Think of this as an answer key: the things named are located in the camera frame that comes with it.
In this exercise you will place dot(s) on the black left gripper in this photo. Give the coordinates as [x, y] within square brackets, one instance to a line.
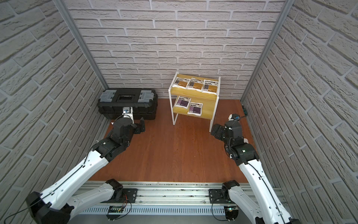
[139, 127]

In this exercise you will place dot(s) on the right controller board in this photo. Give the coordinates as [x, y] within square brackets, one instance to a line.
[231, 212]

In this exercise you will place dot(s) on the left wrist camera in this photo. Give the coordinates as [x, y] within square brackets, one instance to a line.
[128, 113]

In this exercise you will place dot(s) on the yellow coffee bag bottom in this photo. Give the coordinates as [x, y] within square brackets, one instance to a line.
[181, 82]

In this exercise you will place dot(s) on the left controller board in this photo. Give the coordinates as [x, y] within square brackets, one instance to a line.
[116, 212]

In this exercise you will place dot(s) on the white frame wooden shelf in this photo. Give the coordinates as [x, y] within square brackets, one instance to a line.
[209, 101]

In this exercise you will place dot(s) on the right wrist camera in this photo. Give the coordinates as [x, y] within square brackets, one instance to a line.
[234, 117]

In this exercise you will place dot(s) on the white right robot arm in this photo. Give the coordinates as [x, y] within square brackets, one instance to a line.
[268, 209]

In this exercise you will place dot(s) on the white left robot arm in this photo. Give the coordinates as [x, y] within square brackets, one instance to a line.
[58, 204]

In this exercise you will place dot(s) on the yellow coffee bag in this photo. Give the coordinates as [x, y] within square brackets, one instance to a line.
[181, 82]
[210, 87]
[196, 84]

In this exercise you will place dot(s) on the black plastic toolbox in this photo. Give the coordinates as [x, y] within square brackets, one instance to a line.
[144, 102]

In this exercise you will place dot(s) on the purple coffee bag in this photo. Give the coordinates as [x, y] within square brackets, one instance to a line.
[182, 102]
[195, 109]

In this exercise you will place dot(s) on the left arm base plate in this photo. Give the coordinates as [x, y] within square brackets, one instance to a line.
[123, 195]

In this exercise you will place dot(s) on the aluminium rail frame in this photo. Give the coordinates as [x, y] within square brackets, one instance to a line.
[178, 198]

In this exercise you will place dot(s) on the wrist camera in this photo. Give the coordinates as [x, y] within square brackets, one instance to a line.
[128, 113]
[234, 117]

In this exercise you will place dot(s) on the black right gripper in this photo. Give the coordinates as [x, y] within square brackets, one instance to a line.
[221, 130]

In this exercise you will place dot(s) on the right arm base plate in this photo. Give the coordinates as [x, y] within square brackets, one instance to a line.
[216, 197]

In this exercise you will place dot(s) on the controller board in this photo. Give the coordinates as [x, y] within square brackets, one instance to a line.
[231, 212]
[116, 212]

